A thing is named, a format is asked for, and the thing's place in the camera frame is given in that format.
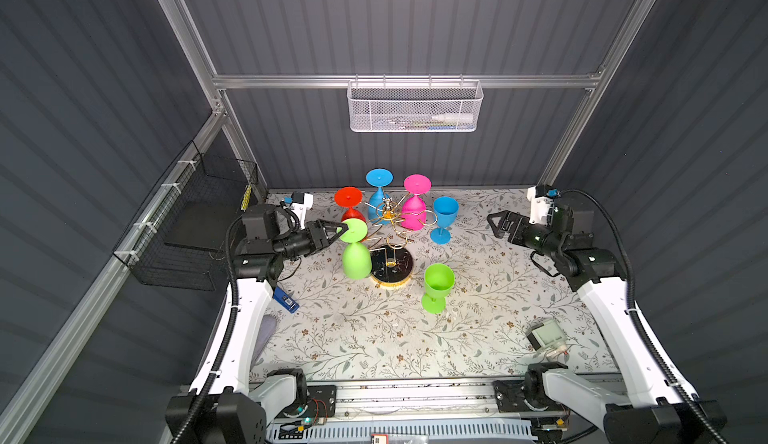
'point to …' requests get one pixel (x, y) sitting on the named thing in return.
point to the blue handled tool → (286, 301)
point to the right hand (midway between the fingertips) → (505, 222)
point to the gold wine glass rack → (388, 239)
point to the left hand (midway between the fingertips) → (344, 230)
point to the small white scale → (547, 335)
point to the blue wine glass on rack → (378, 178)
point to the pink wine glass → (414, 210)
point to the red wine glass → (349, 197)
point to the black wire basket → (179, 239)
